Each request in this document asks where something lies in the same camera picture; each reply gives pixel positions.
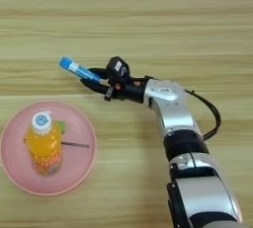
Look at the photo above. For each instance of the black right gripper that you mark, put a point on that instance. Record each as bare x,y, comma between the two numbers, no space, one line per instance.
131,90

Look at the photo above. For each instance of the blue glue stick tube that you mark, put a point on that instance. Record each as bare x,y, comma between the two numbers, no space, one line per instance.
77,69

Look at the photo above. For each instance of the green rectangular block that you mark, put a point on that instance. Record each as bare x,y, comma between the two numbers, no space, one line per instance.
61,126

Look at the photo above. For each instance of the orange juice bottle white cap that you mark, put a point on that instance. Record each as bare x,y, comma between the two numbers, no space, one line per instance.
44,153

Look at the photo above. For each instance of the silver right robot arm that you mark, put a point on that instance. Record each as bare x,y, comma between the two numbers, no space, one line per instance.
184,130

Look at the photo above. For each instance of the small black box white label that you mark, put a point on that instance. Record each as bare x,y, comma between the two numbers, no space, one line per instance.
118,70

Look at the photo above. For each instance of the pink round plate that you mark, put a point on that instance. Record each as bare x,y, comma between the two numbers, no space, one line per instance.
79,172

